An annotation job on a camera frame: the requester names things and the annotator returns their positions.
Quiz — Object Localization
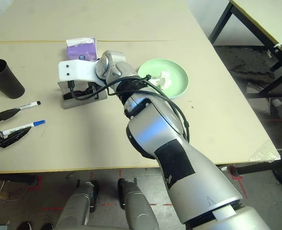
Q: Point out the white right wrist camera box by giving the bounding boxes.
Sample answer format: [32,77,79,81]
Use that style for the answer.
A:
[57,59,101,83]

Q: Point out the black plastic cup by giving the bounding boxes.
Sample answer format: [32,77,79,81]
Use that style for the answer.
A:
[0,59,26,99]

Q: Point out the purple tissue pack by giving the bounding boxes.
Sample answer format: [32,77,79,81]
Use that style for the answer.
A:
[65,37,99,61]

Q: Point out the grey glasses case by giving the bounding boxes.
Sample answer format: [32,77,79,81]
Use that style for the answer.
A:
[56,80,108,110]

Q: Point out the black table support beam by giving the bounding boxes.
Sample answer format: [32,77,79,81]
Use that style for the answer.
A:
[236,155,282,176]
[0,173,40,187]

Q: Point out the clear plastic film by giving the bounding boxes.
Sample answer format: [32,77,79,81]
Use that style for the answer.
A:
[248,140,282,163]

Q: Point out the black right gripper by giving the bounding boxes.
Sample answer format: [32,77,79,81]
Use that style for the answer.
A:
[84,81,101,100]

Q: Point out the white tissue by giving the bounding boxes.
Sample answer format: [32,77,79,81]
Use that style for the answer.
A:
[147,70,172,91]

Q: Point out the blue cap whiteboard marker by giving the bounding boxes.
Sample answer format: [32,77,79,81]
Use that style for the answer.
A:
[0,119,46,136]

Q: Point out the white tape strip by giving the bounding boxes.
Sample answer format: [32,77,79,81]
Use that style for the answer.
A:
[267,42,282,58]

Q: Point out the light green plate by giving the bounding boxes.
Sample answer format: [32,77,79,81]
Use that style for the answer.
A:
[137,58,190,100]

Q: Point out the beige side table black legs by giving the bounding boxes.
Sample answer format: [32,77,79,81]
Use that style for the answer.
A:
[209,0,282,96]

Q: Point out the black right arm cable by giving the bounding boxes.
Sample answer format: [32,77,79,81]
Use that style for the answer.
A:
[68,74,191,142]

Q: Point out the black cap whiteboard marker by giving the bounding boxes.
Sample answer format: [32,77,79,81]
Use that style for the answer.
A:
[16,101,42,111]

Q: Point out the dark shoe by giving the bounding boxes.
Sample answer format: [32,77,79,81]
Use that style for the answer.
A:
[38,222,56,230]
[18,221,36,230]

